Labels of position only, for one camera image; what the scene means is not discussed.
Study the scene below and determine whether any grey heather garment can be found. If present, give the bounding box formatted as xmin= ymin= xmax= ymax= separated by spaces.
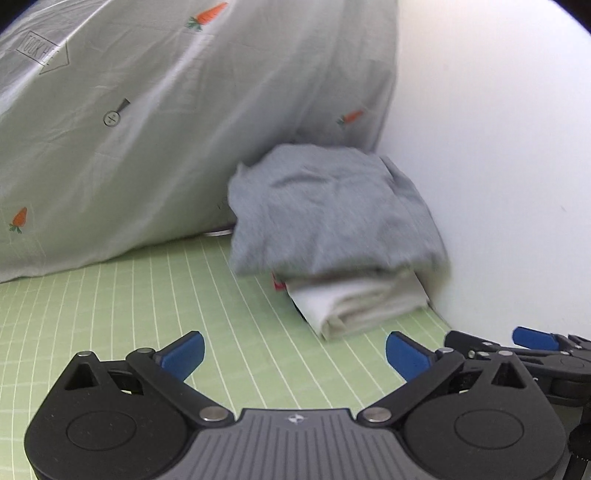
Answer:
xmin=227 ymin=143 xmax=451 ymax=296

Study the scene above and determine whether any white folded garment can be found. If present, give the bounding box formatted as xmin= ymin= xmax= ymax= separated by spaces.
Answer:
xmin=288 ymin=270 xmax=433 ymax=342

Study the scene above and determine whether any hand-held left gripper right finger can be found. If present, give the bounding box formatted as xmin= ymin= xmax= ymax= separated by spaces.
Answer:
xmin=356 ymin=331 xmax=543 ymax=428

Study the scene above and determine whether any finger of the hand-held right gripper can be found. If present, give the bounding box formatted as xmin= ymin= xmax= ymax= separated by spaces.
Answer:
xmin=443 ymin=330 xmax=561 ymax=370
xmin=512 ymin=326 xmax=591 ymax=357

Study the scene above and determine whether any green grid mat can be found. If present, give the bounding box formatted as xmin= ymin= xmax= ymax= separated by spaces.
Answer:
xmin=0 ymin=231 xmax=455 ymax=480

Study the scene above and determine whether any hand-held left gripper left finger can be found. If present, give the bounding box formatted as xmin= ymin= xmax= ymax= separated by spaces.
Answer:
xmin=46 ymin=330 xmax=235 ymax=425

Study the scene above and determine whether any grey carrot print quilt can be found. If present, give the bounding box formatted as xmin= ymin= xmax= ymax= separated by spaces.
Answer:
xmin=0 ymin=0 xmax=400 ymax=284

